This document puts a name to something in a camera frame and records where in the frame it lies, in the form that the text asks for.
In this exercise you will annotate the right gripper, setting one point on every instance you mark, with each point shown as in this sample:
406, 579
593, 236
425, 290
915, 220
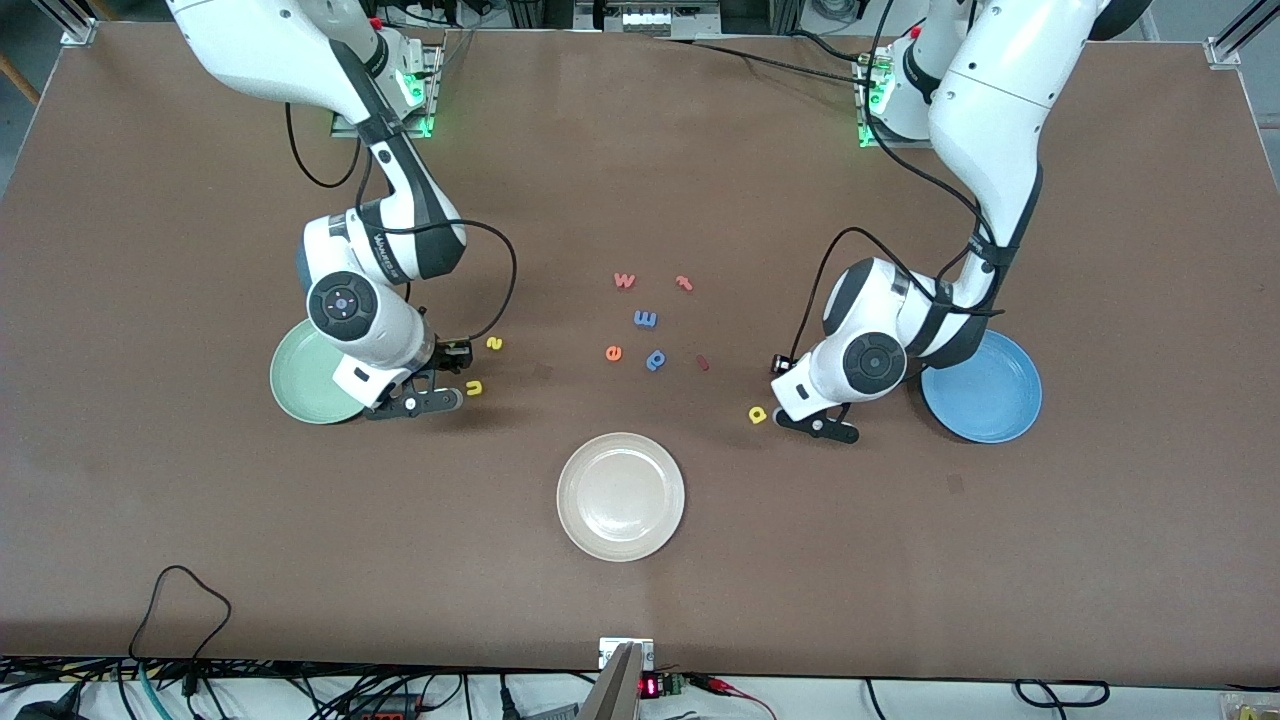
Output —
447, 355

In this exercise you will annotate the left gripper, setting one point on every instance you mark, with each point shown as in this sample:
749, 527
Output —
783, 365

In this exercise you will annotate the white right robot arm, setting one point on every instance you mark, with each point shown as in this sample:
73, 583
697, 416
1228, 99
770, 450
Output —
270, 50

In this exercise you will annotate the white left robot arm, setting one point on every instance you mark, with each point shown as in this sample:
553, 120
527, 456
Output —
990, 110

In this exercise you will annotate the blue letter p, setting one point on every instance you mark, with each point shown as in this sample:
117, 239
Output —
656, 359

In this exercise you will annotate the blue letter m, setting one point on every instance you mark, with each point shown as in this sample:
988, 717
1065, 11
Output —
645, 319

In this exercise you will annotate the green plate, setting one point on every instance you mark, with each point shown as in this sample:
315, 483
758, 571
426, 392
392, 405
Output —
300, 385

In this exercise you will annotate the cream plate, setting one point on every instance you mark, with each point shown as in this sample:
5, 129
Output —
620, 497

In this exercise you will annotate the blue plate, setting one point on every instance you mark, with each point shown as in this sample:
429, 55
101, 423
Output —
990, 400

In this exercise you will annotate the red LED display module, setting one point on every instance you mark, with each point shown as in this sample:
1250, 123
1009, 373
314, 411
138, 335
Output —
650, 687

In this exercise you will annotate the red black box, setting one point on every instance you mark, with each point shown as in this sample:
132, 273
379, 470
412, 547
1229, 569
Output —
385, 712

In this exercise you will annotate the white terminal device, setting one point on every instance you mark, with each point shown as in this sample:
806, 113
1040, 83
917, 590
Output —
650, 20

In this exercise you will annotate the wooden stick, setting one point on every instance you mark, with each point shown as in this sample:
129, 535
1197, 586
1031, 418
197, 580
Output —
18, 78

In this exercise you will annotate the black power adapter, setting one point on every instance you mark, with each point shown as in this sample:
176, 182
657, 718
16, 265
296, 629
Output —
40, 710

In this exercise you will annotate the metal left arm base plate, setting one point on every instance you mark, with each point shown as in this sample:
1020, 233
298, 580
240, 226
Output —
890, 143

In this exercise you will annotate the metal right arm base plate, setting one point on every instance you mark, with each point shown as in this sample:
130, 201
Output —
435, 70

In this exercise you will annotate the silver camera mount bracket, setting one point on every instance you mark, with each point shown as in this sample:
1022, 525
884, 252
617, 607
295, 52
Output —
610, 650

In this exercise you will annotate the grey camera mount bar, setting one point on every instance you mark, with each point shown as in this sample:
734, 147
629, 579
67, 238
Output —
615, 695

